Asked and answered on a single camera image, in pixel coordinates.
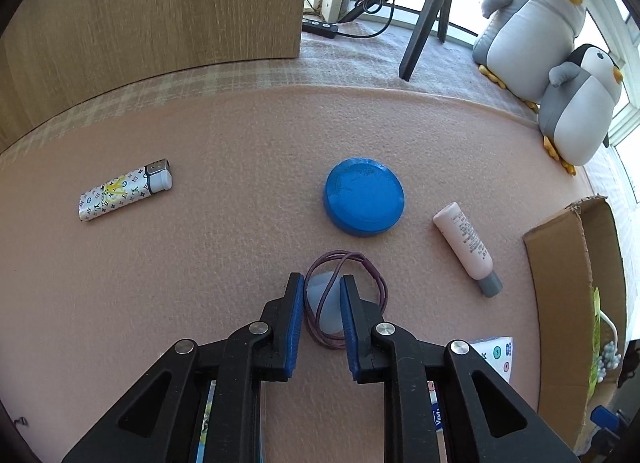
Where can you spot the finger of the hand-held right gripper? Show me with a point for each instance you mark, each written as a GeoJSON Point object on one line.
{"type": "Point", "coordinates": [604, 417]}

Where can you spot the large penguin plush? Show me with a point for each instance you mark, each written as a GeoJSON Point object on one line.
{"type": "Point", "coordinates": [530, 38]}

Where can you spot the black power strip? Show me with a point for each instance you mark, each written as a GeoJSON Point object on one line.
{"type": "Point", "coordinates": [320, 27]}

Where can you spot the large wooden board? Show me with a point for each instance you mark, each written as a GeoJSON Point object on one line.
{"type": "Point", "coordinates": [150, 8]}

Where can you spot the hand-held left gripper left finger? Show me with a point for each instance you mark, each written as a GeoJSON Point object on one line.
{"type": "Point", "coordinates": [295, 328]}

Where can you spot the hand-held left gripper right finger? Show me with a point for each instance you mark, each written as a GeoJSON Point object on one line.
{"type": "Point", "coordinates": [350, 328]}

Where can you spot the white massager with grey balls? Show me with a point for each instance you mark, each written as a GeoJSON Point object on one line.
{"type": "Point", "coordinates": [609, 358]}

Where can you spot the pink tube with grey cap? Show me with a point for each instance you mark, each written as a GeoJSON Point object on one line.
{"type": "Point", "coordinates": [465, 243]}

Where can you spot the patterned tissue pack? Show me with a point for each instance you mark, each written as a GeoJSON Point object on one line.
{"type": "Point", "coordinates": [495, 354]}

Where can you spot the small penguin plush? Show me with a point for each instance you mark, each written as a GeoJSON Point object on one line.
{"type": "Point", "coordinates": [580, 113]}

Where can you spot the clear plastic cap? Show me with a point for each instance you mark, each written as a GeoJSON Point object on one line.
{"type": "Point", "coordinates": [322, 303]}

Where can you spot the cardboard box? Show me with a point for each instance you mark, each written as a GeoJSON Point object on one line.
{"type": "Point", "coordinates": [560, 283]}

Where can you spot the black tripod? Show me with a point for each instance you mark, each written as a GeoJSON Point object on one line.
{"type": "Point", "coordinates": [430, 8]}

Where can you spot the patterned white lighter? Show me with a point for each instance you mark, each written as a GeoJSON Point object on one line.
{"type": "Point", "coordinates": [120, 190]}

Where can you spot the blue round lid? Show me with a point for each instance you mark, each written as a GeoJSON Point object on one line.
{"type": "Point", "coordinates": [362, 195]}

